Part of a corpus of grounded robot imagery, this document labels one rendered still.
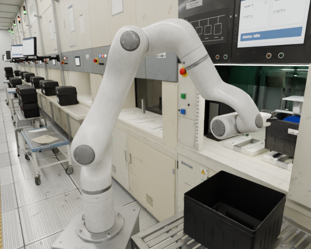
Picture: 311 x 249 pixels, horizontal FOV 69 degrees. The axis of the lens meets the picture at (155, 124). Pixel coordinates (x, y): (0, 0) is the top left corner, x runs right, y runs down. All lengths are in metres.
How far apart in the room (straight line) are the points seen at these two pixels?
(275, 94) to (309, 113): 1.14
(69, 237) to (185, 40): 0.84
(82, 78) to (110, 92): 3.38
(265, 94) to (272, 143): 0.84
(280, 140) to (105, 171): 0.89
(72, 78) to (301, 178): 3.64
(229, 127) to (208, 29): 0.65
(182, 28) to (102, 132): 0.42
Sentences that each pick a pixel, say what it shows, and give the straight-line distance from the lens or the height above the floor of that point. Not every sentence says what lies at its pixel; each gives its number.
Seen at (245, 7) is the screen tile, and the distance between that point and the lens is 1.17.
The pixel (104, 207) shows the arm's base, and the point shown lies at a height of 0.88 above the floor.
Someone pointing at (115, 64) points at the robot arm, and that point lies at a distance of 0.73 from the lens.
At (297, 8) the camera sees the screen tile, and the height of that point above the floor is 1.59.
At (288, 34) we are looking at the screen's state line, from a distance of 1.05.
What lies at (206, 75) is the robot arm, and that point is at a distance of 0.77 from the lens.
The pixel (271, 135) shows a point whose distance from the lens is 1.34.
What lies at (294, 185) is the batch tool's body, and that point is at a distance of 1.07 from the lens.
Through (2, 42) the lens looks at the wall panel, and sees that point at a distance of 14.30.
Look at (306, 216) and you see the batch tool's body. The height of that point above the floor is 0.80.
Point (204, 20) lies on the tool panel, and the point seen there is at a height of 1.61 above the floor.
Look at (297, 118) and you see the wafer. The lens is 1.37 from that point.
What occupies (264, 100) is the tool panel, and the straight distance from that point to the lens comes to 2.10.
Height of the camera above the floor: 1.42
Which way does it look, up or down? 16 degrees down
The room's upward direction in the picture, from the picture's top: 1 degrees counter-clockwise
